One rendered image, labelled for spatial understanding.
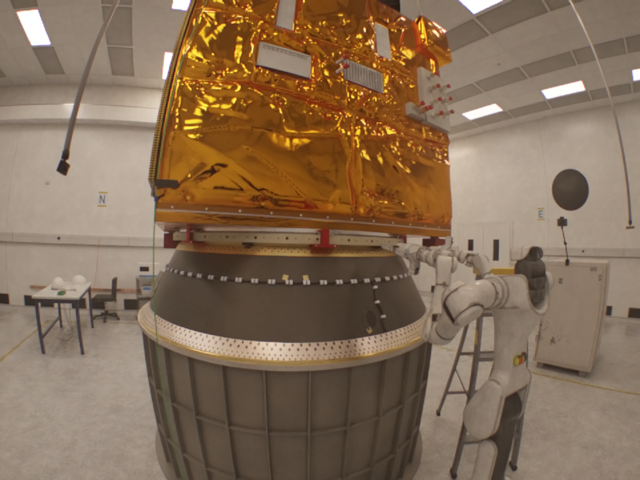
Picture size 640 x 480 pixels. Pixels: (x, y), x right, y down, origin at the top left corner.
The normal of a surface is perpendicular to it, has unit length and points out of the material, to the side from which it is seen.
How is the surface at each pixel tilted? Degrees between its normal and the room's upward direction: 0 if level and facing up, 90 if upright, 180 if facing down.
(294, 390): 90
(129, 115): 90
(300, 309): 62
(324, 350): 43
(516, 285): 86
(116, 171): 90
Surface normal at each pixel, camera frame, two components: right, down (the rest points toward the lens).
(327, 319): 0.25, -0.47
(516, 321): -0.79, 0.25
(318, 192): 0.52, -0.04
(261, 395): -0.01, -0.02
